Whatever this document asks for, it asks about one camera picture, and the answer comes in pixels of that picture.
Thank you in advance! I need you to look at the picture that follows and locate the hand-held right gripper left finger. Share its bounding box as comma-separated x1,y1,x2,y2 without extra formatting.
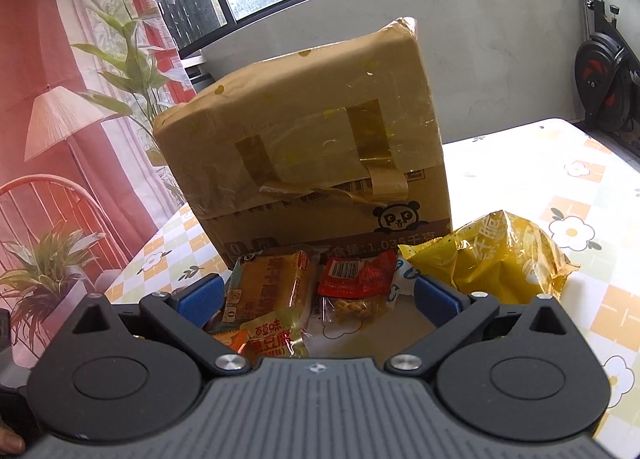
67,273,252,379

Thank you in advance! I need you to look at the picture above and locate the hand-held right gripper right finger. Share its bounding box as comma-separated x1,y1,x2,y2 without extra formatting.
385,274,573,379

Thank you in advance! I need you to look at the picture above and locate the yellow chip bag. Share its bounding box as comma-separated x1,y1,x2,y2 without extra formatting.
397,209,581,307

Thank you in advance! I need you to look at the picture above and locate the orange bread packet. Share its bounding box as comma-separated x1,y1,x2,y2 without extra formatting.
225,250,317,327

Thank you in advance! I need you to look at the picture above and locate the yellow red snack packet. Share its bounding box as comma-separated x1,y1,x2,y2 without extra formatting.
239,308,312,375

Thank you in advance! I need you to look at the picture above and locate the red peanut packet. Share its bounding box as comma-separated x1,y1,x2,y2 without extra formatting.
316,254,398,322

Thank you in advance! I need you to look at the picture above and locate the brown cardboard box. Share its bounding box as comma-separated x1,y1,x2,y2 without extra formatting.
152,16,453,270

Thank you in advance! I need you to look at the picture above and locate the person's left hand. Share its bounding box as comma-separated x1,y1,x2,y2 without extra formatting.
0,429,27,456

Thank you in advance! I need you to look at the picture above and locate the white blue snack packet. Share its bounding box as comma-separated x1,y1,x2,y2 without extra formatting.
392,256,418,300

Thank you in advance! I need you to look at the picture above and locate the small orange snack packet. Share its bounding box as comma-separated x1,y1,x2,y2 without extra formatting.
207,326,251,355

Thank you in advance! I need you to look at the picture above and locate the floral checked tablecloth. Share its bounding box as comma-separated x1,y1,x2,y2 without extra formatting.
105,116,640,440

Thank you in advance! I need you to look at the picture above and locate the black stand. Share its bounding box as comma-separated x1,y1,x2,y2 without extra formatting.
567,0,640,160

